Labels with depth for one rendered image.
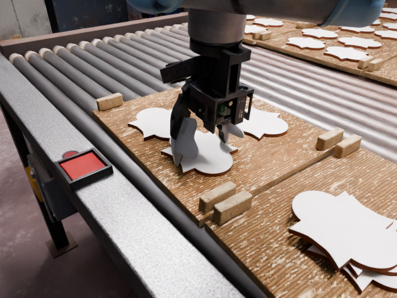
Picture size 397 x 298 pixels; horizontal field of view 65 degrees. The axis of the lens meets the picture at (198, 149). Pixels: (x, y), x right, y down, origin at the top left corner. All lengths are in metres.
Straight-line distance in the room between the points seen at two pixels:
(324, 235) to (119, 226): 0.28
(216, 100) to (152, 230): 0.20
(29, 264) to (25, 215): 0.35
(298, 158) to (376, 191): 0.13
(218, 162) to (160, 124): 0.17
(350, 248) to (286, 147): 0.25
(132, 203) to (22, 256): 1.31
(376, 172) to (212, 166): 0.27
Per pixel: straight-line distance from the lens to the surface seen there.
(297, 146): 0.61
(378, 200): 0.54
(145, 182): 0.54
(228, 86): 0.44
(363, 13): 0.26
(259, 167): 0.54
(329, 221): 0.44
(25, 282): 1.68
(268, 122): 0.66
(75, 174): 0.57
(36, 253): 1.77
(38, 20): 5.12
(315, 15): 0.27
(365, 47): 1.27
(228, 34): 0.41
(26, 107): 0.88
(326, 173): 0.56
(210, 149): 0.56
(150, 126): 0.64
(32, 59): 1.25
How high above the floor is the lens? 1.26
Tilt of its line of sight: 34 degrees down
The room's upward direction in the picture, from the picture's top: straight up
